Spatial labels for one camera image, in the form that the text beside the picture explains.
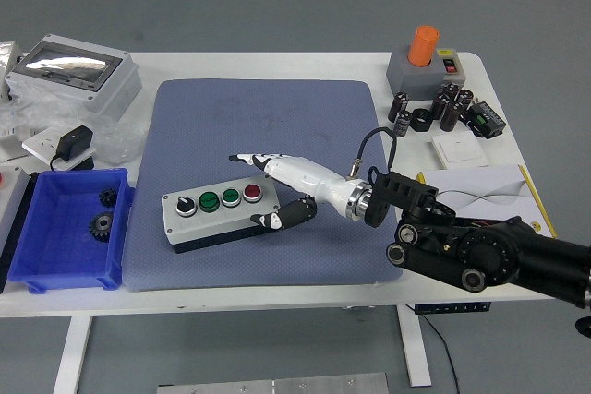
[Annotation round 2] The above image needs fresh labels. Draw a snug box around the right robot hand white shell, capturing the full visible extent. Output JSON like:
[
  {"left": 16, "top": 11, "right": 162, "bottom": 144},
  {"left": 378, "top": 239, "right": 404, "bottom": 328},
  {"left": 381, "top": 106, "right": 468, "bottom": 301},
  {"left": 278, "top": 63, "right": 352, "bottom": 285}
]
[{"left": 228, "top": 152, "right": 359, "bottom": 231}]

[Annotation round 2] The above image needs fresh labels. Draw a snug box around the grey four-button control box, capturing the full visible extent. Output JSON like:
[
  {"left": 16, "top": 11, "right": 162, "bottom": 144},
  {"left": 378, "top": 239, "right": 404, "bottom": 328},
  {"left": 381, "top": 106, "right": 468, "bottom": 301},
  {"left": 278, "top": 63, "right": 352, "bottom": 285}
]
[{"left": 161, "top": 175, "right": 282, "bottom": 256}]

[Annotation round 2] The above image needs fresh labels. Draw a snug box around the grey box with red button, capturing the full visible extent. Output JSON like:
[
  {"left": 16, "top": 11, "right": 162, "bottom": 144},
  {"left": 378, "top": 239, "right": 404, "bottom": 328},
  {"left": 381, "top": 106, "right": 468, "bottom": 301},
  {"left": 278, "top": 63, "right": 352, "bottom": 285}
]
[{"left": 0, "top": 165, "right": 31, "bottom": 252}]

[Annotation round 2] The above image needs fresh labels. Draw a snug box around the grey-blue table mat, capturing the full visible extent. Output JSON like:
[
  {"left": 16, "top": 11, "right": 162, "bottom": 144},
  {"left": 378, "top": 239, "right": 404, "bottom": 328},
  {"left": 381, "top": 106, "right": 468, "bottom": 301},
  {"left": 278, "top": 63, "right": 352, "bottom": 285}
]
[{"left": 123, "top": 78, "right": 403, "bottom": 293}]

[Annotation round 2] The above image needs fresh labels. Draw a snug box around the grey base block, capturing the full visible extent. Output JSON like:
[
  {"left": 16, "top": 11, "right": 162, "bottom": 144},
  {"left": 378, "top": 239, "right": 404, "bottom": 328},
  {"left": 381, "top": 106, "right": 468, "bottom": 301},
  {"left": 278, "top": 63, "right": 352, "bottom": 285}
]
[{"left": 385, "top": 45, "right": 456, "bottom": 102}]

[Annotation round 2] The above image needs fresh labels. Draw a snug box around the orange cylinder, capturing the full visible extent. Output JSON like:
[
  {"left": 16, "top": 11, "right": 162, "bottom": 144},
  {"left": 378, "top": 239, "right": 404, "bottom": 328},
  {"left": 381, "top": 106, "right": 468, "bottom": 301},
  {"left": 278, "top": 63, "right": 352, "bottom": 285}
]
[{"left": 407, "top": 25, "right": 440, "bottom": 68}]

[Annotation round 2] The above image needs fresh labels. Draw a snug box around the black module green terminal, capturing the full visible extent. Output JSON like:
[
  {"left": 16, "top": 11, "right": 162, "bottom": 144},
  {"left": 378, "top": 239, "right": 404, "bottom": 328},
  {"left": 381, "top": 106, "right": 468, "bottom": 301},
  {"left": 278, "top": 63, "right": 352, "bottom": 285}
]
[{"left": 464, "top": 101, "right": 507, "bottom": 139}]

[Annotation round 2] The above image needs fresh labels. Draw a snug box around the yellow and white cardboard box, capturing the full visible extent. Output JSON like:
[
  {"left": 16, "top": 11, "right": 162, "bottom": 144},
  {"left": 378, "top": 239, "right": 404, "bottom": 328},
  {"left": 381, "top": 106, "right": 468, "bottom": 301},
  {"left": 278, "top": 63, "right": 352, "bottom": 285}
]
[{"left": 415, "top": 163, "right": 558, "bottom": 238}]

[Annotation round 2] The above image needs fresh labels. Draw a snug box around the black table height controller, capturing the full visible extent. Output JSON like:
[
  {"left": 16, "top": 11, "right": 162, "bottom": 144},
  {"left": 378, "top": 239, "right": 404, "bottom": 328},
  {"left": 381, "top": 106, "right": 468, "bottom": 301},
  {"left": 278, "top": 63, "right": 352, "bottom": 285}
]
[{"left": 414, "top": 302, "right": 491, "bottom": 316}]

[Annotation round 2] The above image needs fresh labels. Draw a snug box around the clear plastic bag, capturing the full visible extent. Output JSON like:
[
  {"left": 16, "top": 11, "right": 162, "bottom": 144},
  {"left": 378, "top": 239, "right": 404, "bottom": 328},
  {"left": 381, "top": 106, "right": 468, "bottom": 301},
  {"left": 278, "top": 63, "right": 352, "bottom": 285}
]
[{"left": 0, "top": 84, "right": 144, "bottom": 167}]

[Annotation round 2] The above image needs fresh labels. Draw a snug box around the white table leg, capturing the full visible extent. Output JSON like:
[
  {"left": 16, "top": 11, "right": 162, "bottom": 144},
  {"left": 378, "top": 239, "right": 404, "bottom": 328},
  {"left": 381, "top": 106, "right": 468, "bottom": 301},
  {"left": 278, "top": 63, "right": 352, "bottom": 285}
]
[
  {"left": 53, "top": 315, "right": 93, "bottom": 394},
  {"left": 397, "top": 305, "right": 433, "bottom": 388}
]

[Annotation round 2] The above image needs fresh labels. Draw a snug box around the silver metal plate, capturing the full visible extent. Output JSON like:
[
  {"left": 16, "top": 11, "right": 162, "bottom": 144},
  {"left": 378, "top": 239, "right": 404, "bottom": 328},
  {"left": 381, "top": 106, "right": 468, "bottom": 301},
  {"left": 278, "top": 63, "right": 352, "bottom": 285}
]
[{"left": 156, "top": 371, "right": 389, "bottom": 394}]

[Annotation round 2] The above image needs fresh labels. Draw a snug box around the large black bevel gear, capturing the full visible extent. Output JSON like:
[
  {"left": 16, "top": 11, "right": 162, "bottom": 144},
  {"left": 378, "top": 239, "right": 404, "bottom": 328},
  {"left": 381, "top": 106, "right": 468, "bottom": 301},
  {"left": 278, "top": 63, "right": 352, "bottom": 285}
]
[{"left": 88, "top": 210, "right": 115, "bottom": 244}]

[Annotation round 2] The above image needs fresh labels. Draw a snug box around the black power adapter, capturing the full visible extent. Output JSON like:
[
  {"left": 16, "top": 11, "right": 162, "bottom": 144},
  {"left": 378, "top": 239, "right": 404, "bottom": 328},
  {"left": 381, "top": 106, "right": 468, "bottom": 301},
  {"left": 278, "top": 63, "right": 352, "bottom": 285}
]
[{"left": 49, "top": 125, "right": 95, "bottom": 172}]

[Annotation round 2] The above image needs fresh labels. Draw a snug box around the blue plastic bin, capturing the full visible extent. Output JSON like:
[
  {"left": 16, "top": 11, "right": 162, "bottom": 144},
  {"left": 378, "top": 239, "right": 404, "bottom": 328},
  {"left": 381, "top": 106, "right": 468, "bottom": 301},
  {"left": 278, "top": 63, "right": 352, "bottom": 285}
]
[{"left": 7, "top": 167, "right": 136, "bottom": 294}]

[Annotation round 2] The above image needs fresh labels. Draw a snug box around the white socket plate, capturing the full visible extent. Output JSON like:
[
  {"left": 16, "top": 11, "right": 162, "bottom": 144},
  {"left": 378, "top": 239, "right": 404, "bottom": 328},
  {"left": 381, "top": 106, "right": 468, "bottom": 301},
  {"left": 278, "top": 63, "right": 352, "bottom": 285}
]
[{"left": 21, "top": 128, "right": 98, "bottom": 172}]

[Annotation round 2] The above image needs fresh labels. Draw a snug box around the black hexagonal ring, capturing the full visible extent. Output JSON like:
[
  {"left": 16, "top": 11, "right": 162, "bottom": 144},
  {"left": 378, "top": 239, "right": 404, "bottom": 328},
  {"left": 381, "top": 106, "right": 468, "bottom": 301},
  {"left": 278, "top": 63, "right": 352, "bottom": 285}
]
[{"left": 409, "top": 108, "right": 434, "bottom": 133}]

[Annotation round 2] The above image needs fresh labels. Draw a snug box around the white wall switch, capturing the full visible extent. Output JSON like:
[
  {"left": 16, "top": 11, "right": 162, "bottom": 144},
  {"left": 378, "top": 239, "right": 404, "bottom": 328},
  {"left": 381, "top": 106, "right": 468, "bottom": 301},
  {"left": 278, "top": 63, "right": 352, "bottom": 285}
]
[{"left": 431, "top": 134, "right": 490, "bottom": 170}]

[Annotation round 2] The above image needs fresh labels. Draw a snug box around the grey switch box yellow label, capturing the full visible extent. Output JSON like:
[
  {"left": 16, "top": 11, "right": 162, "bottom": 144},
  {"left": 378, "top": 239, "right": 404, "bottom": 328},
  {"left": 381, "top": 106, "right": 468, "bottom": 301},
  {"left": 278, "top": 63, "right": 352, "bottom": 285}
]
[{"left": 436, "top": 47, "right": 467, "bottom": 87}]

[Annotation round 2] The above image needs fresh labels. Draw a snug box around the grey enclosure with clear window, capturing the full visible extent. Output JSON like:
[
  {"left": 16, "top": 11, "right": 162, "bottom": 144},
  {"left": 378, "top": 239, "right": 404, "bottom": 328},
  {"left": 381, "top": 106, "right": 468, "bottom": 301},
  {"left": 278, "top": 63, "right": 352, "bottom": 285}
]
[{"left": 4, "top": 33, "right": 143, "bottom": 122}]

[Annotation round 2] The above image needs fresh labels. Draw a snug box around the thin black cable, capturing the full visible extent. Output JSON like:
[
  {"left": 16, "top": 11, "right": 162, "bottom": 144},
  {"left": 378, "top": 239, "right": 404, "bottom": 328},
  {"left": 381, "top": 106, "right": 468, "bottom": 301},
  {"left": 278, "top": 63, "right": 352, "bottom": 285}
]
[{"left": 417, "top": 313, "right": 461, "bottom": 394}]

